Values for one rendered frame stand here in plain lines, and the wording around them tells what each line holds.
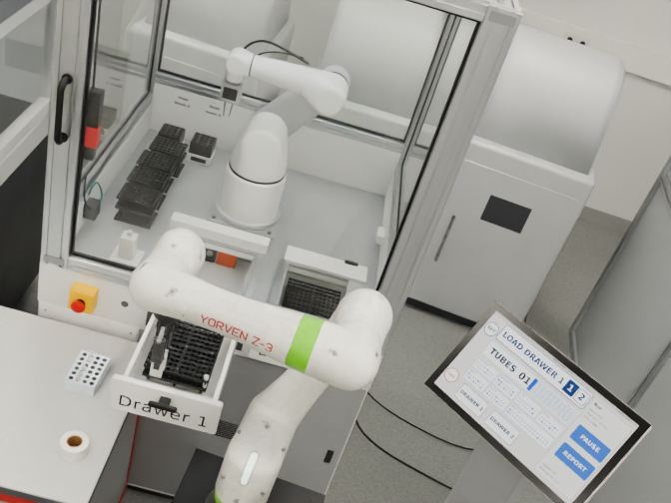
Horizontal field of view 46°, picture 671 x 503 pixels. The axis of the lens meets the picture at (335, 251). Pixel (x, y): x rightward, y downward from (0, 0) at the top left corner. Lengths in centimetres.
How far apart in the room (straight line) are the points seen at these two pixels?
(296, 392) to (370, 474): 146
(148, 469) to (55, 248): 91
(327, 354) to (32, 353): 106
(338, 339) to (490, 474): 97
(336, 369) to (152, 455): 135
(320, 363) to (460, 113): 71
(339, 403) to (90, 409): 74
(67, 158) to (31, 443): 73
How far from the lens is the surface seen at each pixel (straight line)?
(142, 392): 213
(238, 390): 253
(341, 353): 159
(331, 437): 262
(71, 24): 203
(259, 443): 188
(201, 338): 230
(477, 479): 248
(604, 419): 220
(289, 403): 192
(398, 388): 370
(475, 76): 190
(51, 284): 246
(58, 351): 241
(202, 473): 212
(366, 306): 171
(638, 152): 551
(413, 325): 406
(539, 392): 223
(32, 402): 228
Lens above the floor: 247
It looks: 34 degrees down
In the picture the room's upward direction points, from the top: 18 degrees clockwise
